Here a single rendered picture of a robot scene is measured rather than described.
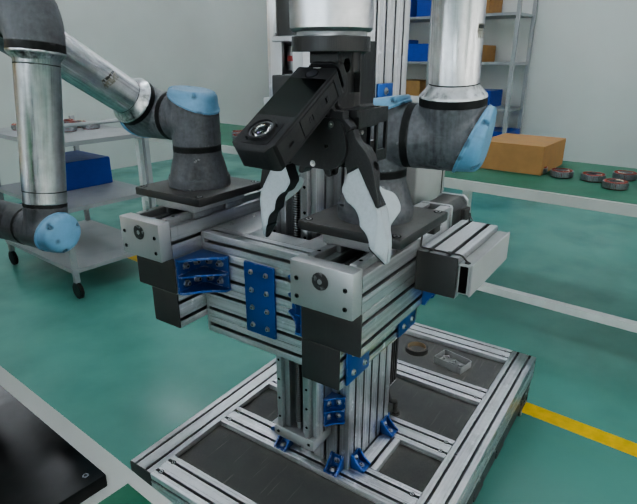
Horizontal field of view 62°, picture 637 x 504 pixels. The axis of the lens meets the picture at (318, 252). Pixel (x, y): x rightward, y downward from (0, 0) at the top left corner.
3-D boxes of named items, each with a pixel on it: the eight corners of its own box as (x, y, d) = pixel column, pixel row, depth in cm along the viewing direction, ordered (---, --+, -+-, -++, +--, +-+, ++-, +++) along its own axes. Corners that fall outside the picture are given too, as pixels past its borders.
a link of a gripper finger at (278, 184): (293, 226, 61) (332, 165, 55) (260, 240, 56) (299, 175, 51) (275, 207, 61) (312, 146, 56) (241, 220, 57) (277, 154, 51)
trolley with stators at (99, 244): (90, 241, 406) (68, 105, 371) (171, 272, 347) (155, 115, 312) (8, 263, 362) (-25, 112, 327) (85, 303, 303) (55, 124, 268)
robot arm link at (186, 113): (198, 149, 121) (194, 88, 116) (156, 145, 127) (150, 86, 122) (232, 142, 130) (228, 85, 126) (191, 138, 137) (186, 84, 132)
